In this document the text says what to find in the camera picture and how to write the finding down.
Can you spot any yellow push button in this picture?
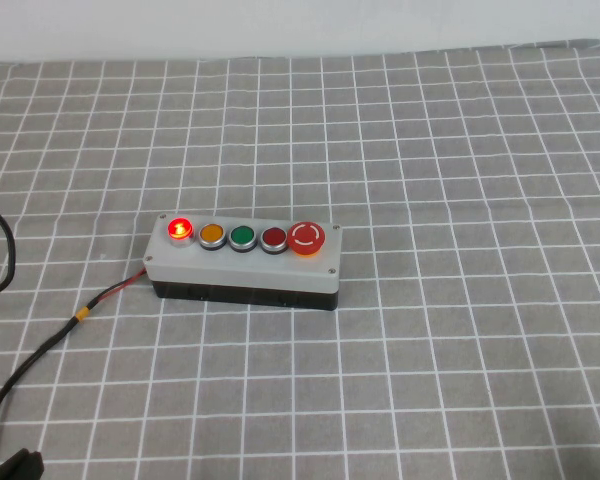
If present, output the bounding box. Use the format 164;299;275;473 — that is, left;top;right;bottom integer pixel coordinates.
197;222;227;251

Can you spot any red lit push button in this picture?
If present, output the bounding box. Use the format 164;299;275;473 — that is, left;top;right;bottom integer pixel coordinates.
166;216;195;249

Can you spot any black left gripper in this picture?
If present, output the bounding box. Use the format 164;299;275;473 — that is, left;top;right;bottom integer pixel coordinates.
0;448;47;480

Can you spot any green push button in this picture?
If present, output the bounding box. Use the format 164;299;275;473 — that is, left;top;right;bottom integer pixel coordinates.
228;224;258;254

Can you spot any grey white checked tablecloth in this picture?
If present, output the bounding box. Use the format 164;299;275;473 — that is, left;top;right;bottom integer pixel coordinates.
0;39;600;480

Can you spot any red emergency stop mushroom button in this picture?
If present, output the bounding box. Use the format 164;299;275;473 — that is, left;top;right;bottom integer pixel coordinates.
286;220;326;258

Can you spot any dark red push button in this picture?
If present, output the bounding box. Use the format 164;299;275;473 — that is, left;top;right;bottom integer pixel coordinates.
259;226;290;255

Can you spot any grey black button control box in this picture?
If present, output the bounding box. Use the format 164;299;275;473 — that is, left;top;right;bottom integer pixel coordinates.
143;213;342;312

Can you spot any red black power cable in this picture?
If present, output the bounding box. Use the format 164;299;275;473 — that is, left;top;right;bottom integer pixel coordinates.
0;268;150;444

